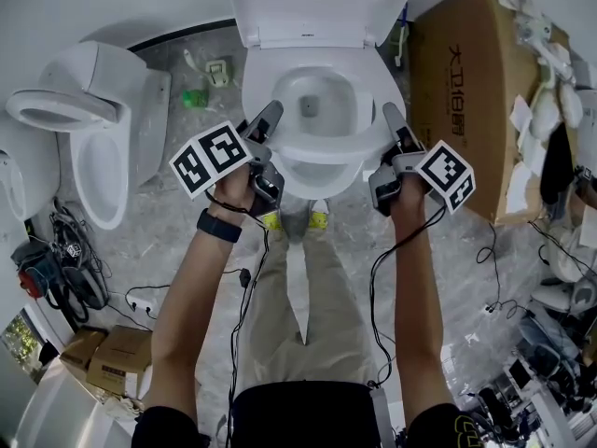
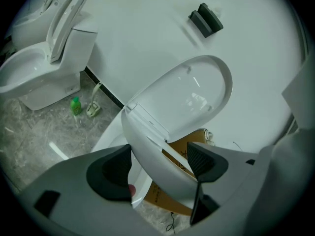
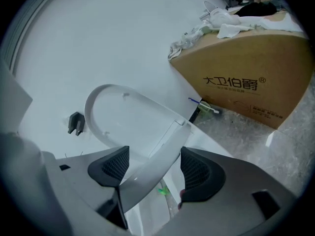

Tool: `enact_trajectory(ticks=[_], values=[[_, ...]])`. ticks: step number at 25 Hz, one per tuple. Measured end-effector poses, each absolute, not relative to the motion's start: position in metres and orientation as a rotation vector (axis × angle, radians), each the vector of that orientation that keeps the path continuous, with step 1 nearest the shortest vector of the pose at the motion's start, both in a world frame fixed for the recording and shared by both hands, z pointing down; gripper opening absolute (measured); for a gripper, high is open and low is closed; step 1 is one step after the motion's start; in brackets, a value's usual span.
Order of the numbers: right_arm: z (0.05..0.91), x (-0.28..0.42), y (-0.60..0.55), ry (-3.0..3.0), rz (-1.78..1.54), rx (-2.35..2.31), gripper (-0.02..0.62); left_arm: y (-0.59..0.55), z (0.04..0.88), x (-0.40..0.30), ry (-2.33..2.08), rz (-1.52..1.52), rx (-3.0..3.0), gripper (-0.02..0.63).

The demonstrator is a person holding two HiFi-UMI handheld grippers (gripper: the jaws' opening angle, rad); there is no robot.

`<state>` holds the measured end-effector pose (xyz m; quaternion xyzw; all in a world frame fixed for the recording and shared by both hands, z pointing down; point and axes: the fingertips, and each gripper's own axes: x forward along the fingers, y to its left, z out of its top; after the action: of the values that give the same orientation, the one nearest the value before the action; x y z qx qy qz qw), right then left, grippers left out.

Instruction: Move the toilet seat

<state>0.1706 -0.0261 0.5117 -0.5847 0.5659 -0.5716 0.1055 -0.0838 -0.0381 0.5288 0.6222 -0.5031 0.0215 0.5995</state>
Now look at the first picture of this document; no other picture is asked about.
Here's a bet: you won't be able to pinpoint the white egg-shaped toilet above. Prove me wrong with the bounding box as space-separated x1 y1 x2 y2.
0 119 62 223

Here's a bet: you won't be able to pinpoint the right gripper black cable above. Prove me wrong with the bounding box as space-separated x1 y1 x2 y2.
369 205 449 389

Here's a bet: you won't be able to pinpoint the person's dark shirt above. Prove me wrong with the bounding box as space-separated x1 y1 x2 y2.
132 380 484 448

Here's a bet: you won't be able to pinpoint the person's left hand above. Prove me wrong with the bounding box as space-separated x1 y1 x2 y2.
214 164 257 214

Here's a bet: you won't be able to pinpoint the large brown cardboard box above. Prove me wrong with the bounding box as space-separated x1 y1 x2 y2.
409 0 576 226

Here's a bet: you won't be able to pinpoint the red and black power tool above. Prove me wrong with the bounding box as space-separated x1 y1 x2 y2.
17 243 60 301

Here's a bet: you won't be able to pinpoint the white glossy fixture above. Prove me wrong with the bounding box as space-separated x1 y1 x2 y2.
13 357 136 448

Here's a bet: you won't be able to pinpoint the clutter of electronic equipment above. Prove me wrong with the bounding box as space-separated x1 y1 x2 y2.
447 273 597 448

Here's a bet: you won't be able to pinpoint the person's left forearm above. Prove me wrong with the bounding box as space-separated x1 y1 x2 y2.
142 201 262 422

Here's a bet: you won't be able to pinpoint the black wristwatch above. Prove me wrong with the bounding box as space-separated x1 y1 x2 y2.
196 207 243 244

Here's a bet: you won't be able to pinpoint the beige brush holder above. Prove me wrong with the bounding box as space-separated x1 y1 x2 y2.
204 58 233 88

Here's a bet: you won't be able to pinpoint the small brown cardboard box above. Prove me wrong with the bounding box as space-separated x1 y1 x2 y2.
59 327 108 371

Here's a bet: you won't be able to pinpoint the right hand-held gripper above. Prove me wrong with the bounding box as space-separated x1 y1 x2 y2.
368 102 476 217

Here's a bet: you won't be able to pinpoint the white square-backed toilet bowl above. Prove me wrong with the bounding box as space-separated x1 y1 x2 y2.
241 47 403 201

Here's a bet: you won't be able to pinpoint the white power strip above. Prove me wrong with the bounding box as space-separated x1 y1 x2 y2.
126 296 155 315

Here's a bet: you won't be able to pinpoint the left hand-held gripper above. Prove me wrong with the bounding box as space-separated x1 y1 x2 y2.
168 100 285 218

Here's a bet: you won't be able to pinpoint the person's right hand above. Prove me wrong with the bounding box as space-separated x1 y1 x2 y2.
391 175 426 217

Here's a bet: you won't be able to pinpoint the labelled brown cardboard box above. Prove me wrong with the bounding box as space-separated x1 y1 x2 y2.
86 324 154 396

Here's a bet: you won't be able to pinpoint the person's right forearm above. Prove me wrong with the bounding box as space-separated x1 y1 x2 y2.
390 207 461 419

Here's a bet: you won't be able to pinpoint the green plastic bottle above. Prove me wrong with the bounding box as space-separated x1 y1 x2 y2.
181 89 209 110

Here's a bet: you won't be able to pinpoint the person's beige trousers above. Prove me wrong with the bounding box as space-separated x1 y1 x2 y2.
240 224 388 389

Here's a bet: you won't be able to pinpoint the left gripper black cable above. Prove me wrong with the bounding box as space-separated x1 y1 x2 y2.
204 189 271 438

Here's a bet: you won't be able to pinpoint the pile of white rags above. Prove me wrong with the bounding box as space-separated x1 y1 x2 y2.
100 392 146 422

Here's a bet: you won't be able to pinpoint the white oval plastic pod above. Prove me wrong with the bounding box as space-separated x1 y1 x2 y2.
558 81 584 128
531 84 561 142

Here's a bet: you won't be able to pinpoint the white paper sheets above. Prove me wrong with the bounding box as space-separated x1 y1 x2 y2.
506 93 547 217

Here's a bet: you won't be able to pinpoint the person's right shoe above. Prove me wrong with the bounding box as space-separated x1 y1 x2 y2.
308 198 332 231

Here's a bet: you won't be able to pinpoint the glass window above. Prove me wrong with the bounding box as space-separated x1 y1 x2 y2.
0 313 41 358

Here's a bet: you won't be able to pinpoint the white pipe fitting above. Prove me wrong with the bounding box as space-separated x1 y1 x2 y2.
515 11 573 83

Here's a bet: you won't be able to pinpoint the white tall-backed toilet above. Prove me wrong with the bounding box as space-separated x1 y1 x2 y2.
5 39 173 231

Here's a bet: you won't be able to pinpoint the black cloth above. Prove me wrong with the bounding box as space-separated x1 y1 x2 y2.
539 121 577 207

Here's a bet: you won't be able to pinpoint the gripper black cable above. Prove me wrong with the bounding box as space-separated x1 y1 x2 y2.
204 189 271 438
369 205 449 389

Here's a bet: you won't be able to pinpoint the idle grey hand-held gripper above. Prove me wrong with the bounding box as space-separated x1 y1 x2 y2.
46 231 111 312

